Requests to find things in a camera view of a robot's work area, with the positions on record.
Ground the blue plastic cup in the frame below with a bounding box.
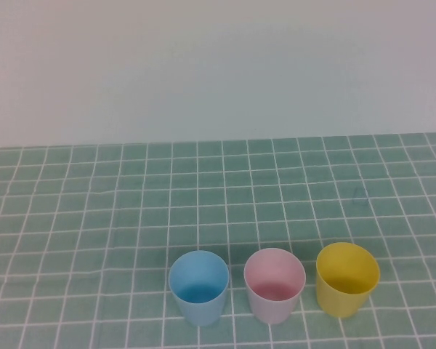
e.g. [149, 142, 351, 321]
[168, 249, 230, 327]

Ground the green white-grid tablecloth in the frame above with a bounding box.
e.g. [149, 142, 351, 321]
[0, 131, 436, 349]

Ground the pink plastic cup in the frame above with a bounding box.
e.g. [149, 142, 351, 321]
[243, 247, 307, 325]

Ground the yellow plastic cup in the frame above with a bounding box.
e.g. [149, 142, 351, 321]
[315, 241, 382, 319]

